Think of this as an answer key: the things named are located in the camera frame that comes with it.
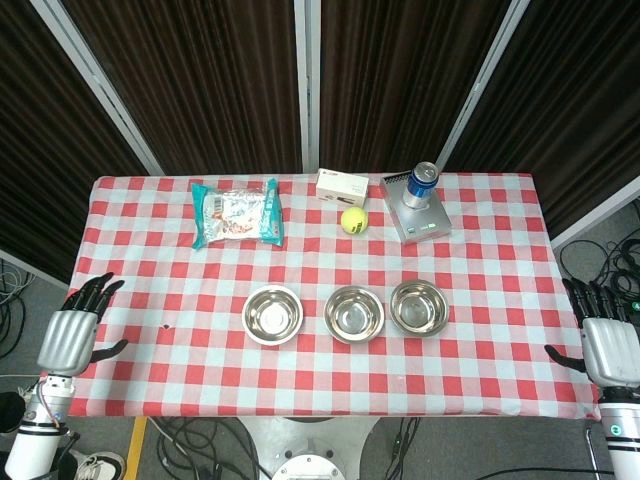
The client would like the dark brown partition panel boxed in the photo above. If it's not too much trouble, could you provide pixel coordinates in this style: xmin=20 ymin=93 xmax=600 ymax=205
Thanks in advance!
xmin=0 ymin=0 xmax=151 ymax=284
xmin=59 ymin=0 xmax=304 ymax=177
xmin=443 ymin=0 xmax=640 ymax=237
xmin=318 ymin=0 xmax=512 ymax=175

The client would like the teal snack bag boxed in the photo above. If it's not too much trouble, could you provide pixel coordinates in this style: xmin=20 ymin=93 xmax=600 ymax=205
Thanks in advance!
xmin=190 ymin=178 xmax=286 ymax=250

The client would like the grey floor cable bundle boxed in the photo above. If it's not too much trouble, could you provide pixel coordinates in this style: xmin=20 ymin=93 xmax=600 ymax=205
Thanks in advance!
xmin=0 ymin=259 xmax=37 ymax=361

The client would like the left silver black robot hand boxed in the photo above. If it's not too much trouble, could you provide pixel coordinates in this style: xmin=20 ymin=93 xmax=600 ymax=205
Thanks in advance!
xmin=36 ymin=272 xmax=130 ymax=376

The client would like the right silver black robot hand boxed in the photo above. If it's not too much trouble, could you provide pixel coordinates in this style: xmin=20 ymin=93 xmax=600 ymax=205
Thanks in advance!
xmin=543 ymin=277 xmax=640 ymax=389

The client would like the yellow tennis ball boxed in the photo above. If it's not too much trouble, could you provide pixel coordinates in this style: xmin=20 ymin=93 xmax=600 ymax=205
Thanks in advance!
xmin=340 ymin=206 xmax=370 ymax=235

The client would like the blue drink can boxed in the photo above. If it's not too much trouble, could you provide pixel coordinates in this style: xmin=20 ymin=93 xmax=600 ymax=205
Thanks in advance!
xmin=402 ymin=161 xmax=441 ymax=210

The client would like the white cardboard box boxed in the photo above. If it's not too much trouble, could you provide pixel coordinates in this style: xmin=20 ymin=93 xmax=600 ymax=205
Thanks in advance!
xmin=314 ymin=168 xmax=372 ymax=207

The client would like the silver metal box device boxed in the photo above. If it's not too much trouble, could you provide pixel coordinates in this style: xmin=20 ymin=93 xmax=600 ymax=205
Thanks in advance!
xmin=378 ymin=172 xmax=452 ymax=246

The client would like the white partition frame post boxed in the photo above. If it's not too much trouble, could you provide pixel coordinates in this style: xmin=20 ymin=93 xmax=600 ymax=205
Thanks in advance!
xmin=28 ymin=0 xmax=166 ymax=177
xmin=292 ymin=0 xmax=322 ymax=175
xmin=433 ymin=0 xmax=532 ymax=176

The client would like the red white checkered tablecloth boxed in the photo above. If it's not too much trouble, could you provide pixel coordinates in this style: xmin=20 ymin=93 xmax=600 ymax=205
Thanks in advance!
xmin=67 ymin=173 xmax=601 ymax=421

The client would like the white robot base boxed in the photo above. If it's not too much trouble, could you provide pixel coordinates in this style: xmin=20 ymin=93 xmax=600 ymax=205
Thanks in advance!
xmin=234 ymin=415 xmax=382 ymax=480

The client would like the stainless steel metal bowl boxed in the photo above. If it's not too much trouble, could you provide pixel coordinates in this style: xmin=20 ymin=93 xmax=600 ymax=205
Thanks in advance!
xmin=241 ymin=284 xmax=305 ymax=347
xmin=389 ymin=280 xmax=450 ymax=337
xmin=323 ymin=285 xmax=386 ymax=345

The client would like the white black sneaker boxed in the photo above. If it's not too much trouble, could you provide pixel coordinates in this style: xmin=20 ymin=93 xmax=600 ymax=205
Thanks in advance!
xmin=69 ymin=449 xmax=126 ymax=480

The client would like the black floor cable bundle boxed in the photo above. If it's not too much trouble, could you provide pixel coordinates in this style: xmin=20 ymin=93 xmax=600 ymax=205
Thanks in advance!
xmin=557 ymin=232 xmax=640 ymax=304
xmin=144 ymin=417 xmax=274 ymax=480

